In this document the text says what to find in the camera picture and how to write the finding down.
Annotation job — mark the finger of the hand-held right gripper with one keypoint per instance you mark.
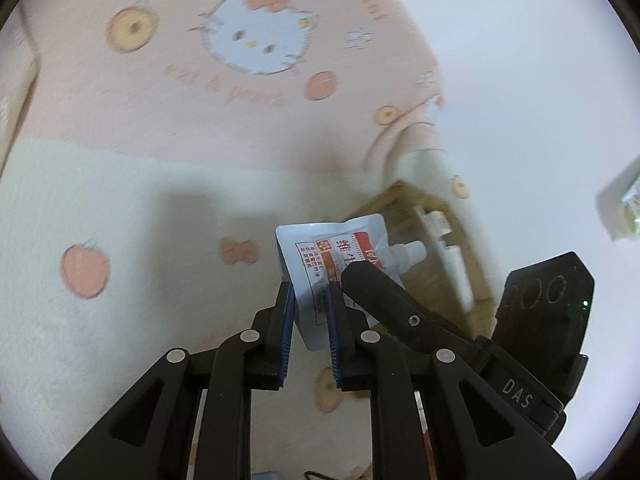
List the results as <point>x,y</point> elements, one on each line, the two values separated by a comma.
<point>400,315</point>

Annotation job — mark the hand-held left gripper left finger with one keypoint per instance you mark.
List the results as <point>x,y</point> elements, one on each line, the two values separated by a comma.
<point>286,335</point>

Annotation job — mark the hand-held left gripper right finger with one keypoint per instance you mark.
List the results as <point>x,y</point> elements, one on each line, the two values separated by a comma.
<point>334,340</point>

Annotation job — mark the brown cardboard box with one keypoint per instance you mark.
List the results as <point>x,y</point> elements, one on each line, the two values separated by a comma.
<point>440,305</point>

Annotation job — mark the white red spout pouch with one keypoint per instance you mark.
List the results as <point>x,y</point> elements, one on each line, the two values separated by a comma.
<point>310,250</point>

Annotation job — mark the white paper roll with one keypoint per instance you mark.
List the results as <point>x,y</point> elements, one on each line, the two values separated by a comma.
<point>460,275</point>

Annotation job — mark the pale green white packet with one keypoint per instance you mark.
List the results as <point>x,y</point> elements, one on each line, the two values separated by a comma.
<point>622,195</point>

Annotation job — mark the pink cat print blanket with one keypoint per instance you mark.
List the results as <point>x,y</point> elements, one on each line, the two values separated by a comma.
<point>125,185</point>

